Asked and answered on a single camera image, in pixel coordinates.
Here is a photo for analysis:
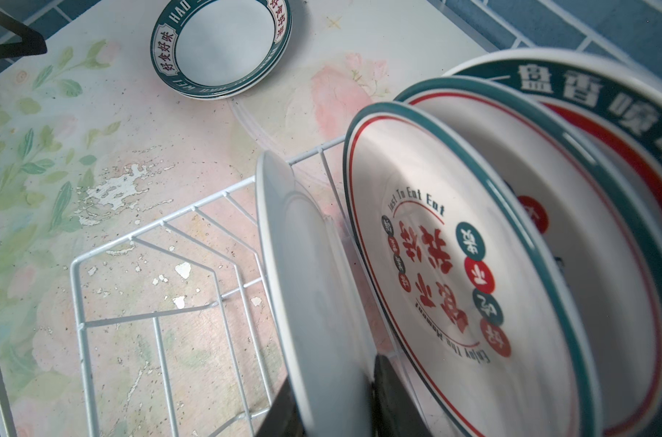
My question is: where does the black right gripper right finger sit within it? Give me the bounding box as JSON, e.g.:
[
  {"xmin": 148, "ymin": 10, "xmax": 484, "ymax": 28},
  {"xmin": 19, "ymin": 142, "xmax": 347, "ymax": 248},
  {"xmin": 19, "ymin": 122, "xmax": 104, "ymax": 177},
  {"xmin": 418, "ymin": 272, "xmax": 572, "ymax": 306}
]
[{"xmin": 372, "ymin": 354, "xmax": 431, "ymax": 437}]

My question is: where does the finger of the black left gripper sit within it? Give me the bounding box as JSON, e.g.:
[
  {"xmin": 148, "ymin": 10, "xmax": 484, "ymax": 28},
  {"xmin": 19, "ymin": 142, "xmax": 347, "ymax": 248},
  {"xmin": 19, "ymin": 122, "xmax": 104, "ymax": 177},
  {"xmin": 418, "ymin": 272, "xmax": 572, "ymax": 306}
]
[{"xmin": 0, "ymin": 10, "xmax": 48, "ymax": 60}]

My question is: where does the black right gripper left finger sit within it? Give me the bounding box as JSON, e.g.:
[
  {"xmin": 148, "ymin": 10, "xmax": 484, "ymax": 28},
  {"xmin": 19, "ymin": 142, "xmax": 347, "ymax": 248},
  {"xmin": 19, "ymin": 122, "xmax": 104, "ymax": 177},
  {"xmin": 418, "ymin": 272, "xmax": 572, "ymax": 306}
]
[{"xmin": 255, "ymin": 377, "xmax": 303, "ymax": 437}]

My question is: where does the white wire dish rack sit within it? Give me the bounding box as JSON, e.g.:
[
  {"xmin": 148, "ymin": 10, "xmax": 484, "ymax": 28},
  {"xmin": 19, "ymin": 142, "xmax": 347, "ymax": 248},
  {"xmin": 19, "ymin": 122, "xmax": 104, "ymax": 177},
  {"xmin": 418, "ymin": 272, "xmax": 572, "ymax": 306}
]
[{"xmin": 69, "ymin": 135, "xmax": 408, "ymax": 437}]

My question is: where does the green rim Hao Wei plate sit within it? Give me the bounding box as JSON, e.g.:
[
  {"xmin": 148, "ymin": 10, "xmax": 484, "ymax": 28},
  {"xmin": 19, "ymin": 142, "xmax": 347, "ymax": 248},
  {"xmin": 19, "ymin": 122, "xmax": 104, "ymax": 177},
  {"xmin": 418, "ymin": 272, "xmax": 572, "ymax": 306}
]
[{"xmin": 150, "ymin": 0, "xmax": 293, "ymax": 100}]

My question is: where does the dark green rim rear plate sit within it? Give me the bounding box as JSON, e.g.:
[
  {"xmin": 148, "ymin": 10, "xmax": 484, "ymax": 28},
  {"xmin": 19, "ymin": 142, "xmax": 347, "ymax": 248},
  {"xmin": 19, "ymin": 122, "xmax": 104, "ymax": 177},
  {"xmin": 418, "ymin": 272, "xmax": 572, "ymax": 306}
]
[{"xmin": 446, "ymin": 48, "xmax": 662, "ymax": 222}]

